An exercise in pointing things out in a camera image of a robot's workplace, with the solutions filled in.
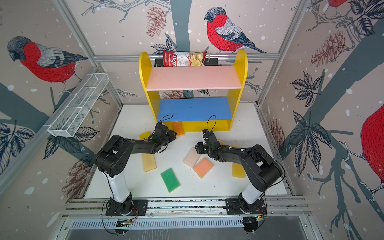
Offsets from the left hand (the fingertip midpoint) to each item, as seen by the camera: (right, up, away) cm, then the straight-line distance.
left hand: (175, 133), depth 98 cm
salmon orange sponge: (+18, -19, -10) cm, 29 cm away
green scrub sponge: (0, -24, -17) cm, 29 cm away
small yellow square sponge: (-21, -2, +3) cm, 21 cm away
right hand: (+14, -9, -6) cm, 18 cm away
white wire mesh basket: (-48, +9, -27) cm, 56 cm away
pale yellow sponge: (-14, -16, -10) cm, 24 cm away
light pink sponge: (+11, -14, -8) cm, 20 cm away
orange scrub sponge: (+2, +4, +3) cm, 6 cm away
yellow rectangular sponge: (+39, -21, -12) cm, 46 cm away
